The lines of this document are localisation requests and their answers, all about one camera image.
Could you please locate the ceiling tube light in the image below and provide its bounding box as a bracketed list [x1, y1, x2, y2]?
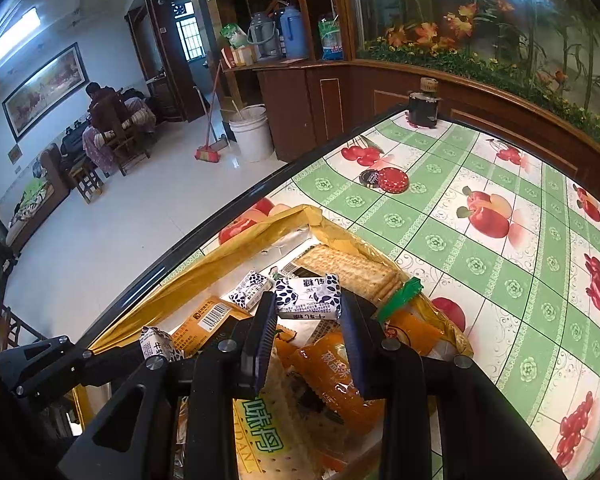
[0, 7, 43, 73]

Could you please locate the small cardboard box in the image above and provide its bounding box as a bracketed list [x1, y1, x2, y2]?
[221, 46, 258, 68]

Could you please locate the wooden chair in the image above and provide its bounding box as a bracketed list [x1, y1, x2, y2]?
[92, 92, 153, 177]

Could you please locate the wooden sofa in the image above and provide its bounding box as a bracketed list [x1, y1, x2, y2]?
[2, 142, 71, 256]

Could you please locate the grey thermos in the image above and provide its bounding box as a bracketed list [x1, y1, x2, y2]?
[247, 11, 282, 59]

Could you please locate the small wooden stool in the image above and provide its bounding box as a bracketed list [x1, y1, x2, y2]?
[70, 165, 105, 205]

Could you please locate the small orange snack packet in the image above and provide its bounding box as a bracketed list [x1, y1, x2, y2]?
[287, 330, 386, 436]
[385, 305, 453, 361]

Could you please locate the glass case with artificial flowers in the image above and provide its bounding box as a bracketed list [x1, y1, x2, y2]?
[345, 0, 600, 146]

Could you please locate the blue thermos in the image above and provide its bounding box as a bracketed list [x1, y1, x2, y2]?
[278, 6, 311, 60]

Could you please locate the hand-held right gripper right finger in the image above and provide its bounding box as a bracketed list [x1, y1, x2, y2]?
[339, 290, 569, 480]

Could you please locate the red broom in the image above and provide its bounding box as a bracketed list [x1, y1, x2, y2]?
[195, 60, 231, 164]

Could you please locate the cracker packet with green ends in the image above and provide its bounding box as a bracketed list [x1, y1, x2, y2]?
[294, 245, 425, 323]

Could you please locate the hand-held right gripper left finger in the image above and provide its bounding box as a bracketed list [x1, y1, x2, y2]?
[56, 290, 279, 480]

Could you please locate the barred window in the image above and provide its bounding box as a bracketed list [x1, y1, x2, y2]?
[172, 15, 203, 61]

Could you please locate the brown wooden cabinet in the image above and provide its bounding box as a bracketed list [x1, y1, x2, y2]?
[222, 57, 600, 201]

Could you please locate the yellow snack box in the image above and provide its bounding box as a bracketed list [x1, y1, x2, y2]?
[72, 204, 476, 480]

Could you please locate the green white bag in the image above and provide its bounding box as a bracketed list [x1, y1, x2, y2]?
[220, 23, 248, 51]

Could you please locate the dark ink bottle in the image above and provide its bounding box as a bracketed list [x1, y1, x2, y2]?
[406, 77, 442, 129]

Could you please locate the framed wall painting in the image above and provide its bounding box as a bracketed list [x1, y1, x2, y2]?
[1, 42, 90, 142]

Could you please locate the yellow green cracker packet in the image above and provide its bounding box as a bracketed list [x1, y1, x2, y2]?
[232, 350, 331, 480]

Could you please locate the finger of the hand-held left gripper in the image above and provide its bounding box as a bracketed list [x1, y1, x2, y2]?
[0, 336, 85, 397]
[42, 346, 150, 393]

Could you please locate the white plastic bucket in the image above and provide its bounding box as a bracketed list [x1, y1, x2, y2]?
[228, 105, 275, 162]

